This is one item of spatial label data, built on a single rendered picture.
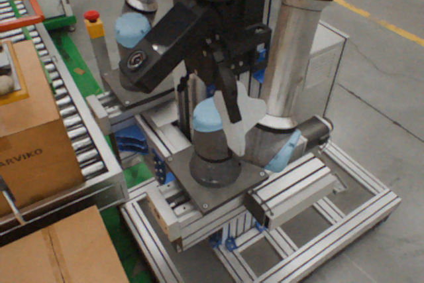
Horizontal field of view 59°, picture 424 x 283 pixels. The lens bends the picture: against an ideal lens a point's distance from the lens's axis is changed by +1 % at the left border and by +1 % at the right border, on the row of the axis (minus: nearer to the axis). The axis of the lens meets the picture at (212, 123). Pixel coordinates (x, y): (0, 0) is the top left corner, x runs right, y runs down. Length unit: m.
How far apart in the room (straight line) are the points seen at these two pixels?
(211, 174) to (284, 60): 0.38
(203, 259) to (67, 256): 0.62
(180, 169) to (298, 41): 0.50
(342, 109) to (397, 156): 0.52
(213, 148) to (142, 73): 0.57
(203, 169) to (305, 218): 1.09
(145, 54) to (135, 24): 0.88
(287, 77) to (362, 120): 2.13
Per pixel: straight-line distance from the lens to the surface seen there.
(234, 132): 0.43
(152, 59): 0.38
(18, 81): 1.28
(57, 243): 1.61
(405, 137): 2.91
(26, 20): 1.35
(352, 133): 2.79
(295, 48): 0.80
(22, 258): 1.63
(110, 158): 1.73
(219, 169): 0.98
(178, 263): 1.84
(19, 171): 1.59
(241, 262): 1.82
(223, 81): 0.40
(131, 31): 1.24
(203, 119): 0.88
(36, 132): 1.47
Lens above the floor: 1.87
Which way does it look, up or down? 44 degrees down
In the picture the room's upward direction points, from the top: straight up
